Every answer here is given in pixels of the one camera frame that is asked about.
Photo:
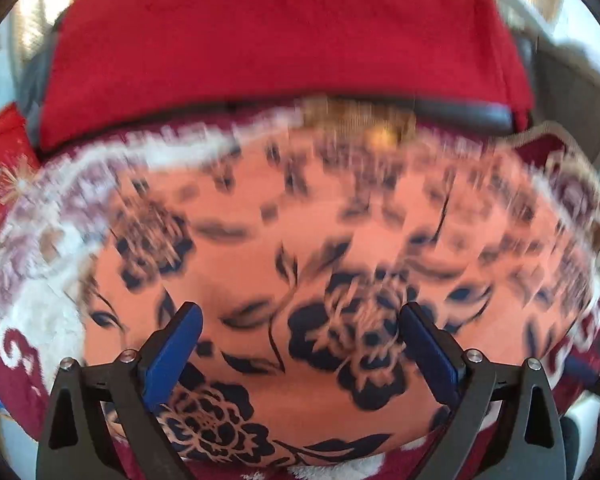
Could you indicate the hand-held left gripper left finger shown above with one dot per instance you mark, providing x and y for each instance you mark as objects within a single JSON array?
[{"x": 172, "y": 355}]

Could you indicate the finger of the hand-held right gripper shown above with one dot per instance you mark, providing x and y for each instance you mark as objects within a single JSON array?
[{"x": 587, "y": 369}]

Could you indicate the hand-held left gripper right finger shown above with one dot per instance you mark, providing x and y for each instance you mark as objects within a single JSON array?
[{"x": 430, "y": 355}]

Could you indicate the orange floral shirt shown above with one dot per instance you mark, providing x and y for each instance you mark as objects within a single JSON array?
[{"x": 330, "y": 240}]

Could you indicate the burgundy white floral sofa cover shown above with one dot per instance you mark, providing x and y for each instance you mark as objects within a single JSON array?
[{"x": 35, "y": 280}]

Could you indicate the black leather sofa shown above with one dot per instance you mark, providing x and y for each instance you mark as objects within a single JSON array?
[{"x": 460, "y": 112}]

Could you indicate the red snack box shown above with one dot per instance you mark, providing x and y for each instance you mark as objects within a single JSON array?
[{"x": 0, "y": 160}]

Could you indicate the wooden crib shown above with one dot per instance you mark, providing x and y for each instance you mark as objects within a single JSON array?
[{"x": 575, "y": 95}]

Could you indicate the red blanket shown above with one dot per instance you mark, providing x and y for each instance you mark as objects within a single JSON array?
[{"x": 280, "y": 45}]

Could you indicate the dotted beige curtain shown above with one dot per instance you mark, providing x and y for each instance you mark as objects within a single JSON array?
[{"x": 37, "y": 20}]

